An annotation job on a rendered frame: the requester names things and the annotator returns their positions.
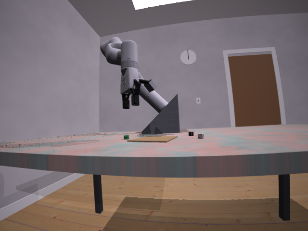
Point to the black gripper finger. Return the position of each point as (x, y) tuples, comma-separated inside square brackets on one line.
[(135, 94), (125, 100)]

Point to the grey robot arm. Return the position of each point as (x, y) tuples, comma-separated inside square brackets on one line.
[(125, 54)]

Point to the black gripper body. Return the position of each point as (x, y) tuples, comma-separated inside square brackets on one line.
[(129, 74)]

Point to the tan mat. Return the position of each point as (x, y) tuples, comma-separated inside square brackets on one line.
[(154, 139)]

